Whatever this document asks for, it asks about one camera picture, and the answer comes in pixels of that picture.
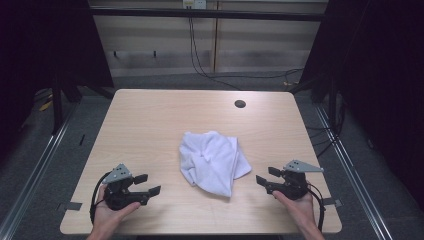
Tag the grey tape strip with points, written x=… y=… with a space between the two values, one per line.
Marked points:
x=70 y=206
x=333 y=202

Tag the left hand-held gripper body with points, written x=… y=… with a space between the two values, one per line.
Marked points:
x=116 y=195

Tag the white patterned cloth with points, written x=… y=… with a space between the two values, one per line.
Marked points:
x=210 y=163

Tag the person's left hand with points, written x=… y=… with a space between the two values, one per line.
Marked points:
x=110 y=213

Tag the white wall socket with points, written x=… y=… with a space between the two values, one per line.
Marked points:
x=194 y=4

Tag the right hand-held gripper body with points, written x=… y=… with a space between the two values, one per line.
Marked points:
x=293 y=183

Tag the black horizontal frame bar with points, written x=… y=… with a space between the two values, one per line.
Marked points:
x=206 y=14

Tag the round grey table grommet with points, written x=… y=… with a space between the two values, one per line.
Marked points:
x=240 y=103

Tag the black metal stand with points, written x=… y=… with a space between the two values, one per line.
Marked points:
x=57 y=103
x=328 y=100

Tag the black curtain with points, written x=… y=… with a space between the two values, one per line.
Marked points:
x=43 y=43
x=376 y=83

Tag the person's right hand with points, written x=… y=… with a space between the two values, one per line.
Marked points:
x=298 y=208

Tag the yellow object on floor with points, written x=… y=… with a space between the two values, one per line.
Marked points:
x=45 y=106

